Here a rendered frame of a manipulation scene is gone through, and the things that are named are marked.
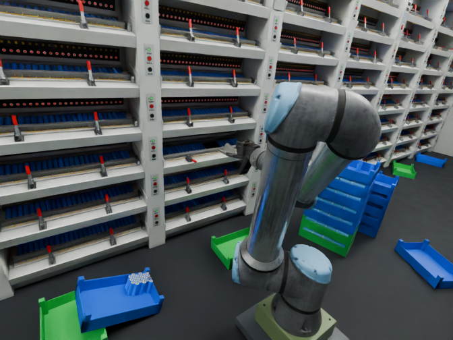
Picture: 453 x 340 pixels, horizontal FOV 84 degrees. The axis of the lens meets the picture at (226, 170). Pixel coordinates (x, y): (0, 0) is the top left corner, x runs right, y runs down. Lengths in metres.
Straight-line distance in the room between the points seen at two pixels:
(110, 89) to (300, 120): 0.84
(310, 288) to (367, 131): 0.57
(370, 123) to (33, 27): 1.05
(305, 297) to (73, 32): 1.22
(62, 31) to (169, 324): 1.18
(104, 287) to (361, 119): 1.19
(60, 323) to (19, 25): 1.10
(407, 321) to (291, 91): 1.26
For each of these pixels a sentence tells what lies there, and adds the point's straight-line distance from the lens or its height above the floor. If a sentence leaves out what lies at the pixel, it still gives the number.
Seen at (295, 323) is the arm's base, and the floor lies 0.20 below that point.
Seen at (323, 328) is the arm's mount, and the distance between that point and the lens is 1.15.
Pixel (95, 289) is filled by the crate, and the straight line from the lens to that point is 1.32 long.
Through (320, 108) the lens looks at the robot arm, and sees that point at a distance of 0.54.
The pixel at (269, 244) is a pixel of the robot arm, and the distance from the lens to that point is 0.80.
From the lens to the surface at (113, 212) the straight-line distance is 1.36.
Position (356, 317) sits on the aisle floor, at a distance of 1.44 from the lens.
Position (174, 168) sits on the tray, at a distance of 1.36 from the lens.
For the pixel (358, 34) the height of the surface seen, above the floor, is 1.26.
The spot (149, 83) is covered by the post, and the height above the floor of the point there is 0.90.
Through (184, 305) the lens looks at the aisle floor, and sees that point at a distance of 1.29.
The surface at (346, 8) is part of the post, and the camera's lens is 2.13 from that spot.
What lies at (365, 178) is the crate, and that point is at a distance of 1.48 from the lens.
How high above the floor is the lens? 1.02
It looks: 24 degrees down
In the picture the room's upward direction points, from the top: 5 degrees clockwise
